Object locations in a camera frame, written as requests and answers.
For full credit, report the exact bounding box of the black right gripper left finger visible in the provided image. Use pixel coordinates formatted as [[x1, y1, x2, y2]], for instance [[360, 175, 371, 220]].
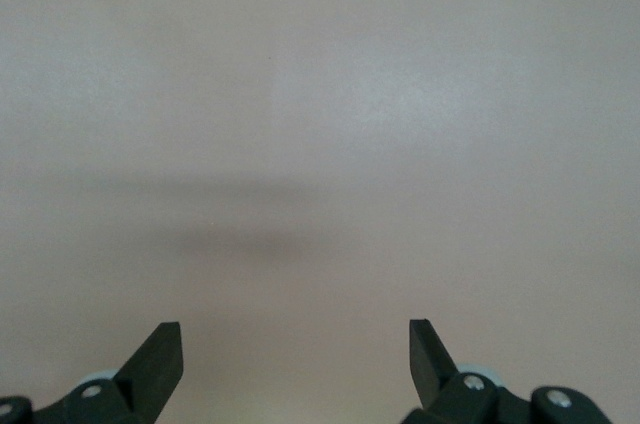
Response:
[[0, 322, 185, 424]]

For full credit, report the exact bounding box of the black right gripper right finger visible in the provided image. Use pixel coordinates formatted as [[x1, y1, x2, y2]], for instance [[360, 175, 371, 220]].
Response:
[[403, 317, 614, 424]]

